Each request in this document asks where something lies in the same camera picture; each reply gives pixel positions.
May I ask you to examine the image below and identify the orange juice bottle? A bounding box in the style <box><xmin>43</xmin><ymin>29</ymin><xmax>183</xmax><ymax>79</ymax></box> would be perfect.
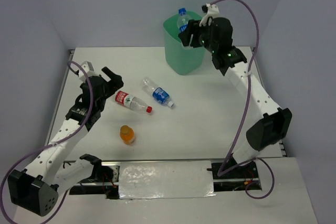
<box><xmin>120</xmin><ymin>125</ymin><xmax>135</xmax><ymax>145</ymax></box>

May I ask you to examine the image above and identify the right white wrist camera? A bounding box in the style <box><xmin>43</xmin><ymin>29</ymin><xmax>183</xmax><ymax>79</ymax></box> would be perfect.
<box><xmin>199</xmin><ymin>4</ymin><xmax>219</xmax><ymax>27</ymax></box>

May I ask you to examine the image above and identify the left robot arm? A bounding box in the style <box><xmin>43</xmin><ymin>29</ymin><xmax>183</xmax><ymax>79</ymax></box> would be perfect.
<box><xmin>7</xmin><ymin>67</ymin><xmax>123</xmax><ymax>217</ymax></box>

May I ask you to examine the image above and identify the green plastic bin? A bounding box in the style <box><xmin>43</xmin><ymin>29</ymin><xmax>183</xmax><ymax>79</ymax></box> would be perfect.
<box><xmin>163</xmin><ymin>14</ymin><xmax>205</xmax><ymax>75</ymax></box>

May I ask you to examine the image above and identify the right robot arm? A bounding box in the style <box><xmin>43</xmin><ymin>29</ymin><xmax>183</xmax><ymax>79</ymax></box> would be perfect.
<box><xmin>178</xmin><ymin>17</ymin><xmax>292</xmax><ymax>177</ymax></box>

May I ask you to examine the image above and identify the metal base rail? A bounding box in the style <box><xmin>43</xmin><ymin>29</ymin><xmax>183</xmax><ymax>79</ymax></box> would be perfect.
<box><xmin>70</xmin><ymin>160</ymin><xmax>261</xmax><ymax>200</ymax></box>

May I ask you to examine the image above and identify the clear bottle red label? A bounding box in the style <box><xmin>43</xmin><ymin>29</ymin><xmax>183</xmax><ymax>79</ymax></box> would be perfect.
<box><xmin>114</xmin><ymin>91</ymin><xmax>152</xmax><ymax>114</ymax></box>

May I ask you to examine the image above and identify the silver tape panel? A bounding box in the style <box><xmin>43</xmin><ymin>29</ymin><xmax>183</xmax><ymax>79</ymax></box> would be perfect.
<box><xmin>119</xmin><ymin>161</ymin><xmax>215</xmax><ymax>199</ymax></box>

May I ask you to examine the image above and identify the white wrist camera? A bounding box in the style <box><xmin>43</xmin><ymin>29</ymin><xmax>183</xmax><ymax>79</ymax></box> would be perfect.
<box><xmin>199</xmin><ymin>4</ymin><xmax>219</xmax><ymax>27</ymax></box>
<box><xmin>77</xmin><ymin>61</ymin><xmax>97</xmax><ymax>83</ymax></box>

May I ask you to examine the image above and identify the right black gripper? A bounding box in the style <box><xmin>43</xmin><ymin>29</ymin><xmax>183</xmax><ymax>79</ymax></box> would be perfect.
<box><xmin>177</xmin><ymin>18</ymin><xmax>217</xmax><ymax>53</ymax></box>

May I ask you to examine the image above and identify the clear bottle blue label white cap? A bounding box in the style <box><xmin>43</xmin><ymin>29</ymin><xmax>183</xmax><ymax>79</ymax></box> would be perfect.
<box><xmin>141</xmin><ymin>77</ymin><xmax>174</xmax><ymax>109</ymax></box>

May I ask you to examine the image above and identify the small bottle blue cap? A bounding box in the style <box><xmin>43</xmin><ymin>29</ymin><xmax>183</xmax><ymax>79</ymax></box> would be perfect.
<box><xmin>177</xmin><ymin>8</ymin><xmax>191</xmax><ymax>33</ymax></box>

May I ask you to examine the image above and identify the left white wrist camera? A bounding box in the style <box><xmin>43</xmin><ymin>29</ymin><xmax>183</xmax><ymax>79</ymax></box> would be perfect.
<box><xmin>77</xmin><ymin>61</ymin><xmax>97</xmax><ymax>83</ymax></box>

